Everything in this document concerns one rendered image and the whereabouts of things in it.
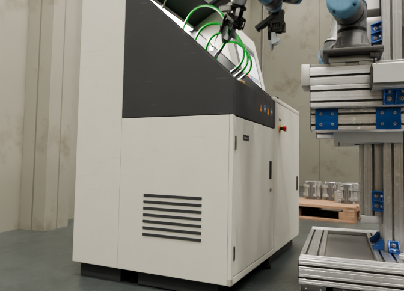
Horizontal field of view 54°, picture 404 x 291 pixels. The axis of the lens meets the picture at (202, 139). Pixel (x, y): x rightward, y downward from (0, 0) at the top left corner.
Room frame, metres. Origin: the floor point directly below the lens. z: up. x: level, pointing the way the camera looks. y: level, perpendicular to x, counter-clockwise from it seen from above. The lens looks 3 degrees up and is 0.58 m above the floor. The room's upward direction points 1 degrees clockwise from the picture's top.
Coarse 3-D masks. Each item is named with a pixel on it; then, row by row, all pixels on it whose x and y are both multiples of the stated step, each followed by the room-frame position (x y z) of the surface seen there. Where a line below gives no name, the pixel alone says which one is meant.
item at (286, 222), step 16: (208, 32) 2.49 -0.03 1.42; (240, 32) 2.78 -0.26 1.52; (224, 48) 2.44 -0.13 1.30; (288, 112) 2.60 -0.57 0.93; (288, 128) 2.60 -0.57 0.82; (288, 144) 2.60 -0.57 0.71; (288, 160) 2.60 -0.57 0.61; (288, 176) 2.60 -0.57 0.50; (288, 192) 2.60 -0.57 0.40; (288, 208) 2.61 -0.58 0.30; (288, 224) 2.61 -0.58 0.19; (288, 240) 2.62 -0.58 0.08; (272, 256) 2.42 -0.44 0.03
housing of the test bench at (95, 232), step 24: (96, 0) 1.99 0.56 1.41; (120, 0) 1.92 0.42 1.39; (96, 24) 1.98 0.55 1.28; (120, 24) 1.92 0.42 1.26; (96, 48) 1.98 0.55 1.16; (120, 48) 1.92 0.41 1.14; (96, 72) 1.98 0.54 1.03; (120, 72) 1.92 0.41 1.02; (96, 96) 1.98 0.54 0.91; (120, 96) 1.91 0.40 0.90; (96, 120) 1.98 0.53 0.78; (120, 120) 1.91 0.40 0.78; (96, 144) 1.97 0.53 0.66; (120, 144) 1.91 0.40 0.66; (96, 168) 1.97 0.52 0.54; (96, 192) 1.97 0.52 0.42; (96, 216) 1.97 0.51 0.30; (96, 240) 1.96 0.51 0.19; (96, 264) 1.96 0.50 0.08
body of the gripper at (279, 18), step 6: (270, 12) 2.05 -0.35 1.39; (276, 12) 2.05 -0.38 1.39; (282, 12) 2.03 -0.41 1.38; (276, 18) 2.05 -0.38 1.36; (282, 18) 2.03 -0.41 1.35; (270, 24) 2.04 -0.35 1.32; (276, 24) 2.04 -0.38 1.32; (282, 24) 2.01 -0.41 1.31; (276, 30) 2.04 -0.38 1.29; (282, 30) 2.04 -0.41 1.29
